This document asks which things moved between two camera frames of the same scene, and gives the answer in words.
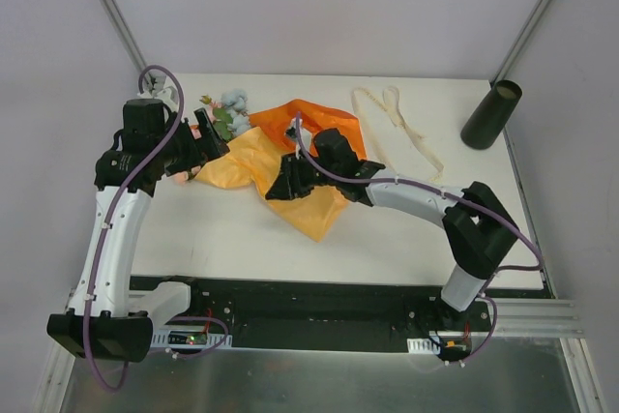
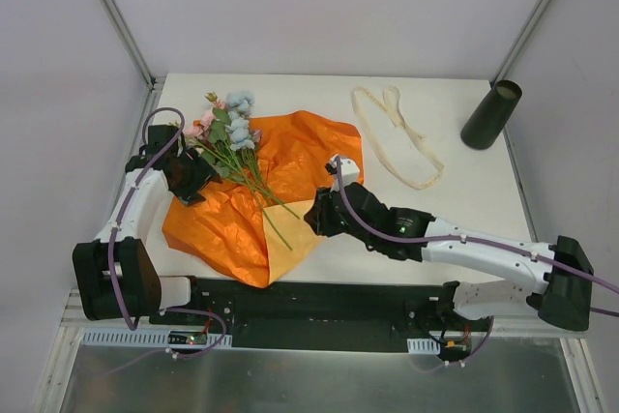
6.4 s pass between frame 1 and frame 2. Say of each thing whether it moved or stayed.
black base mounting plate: stayed
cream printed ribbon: stayed
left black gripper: moved
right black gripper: moved
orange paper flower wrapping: moved
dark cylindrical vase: stayed
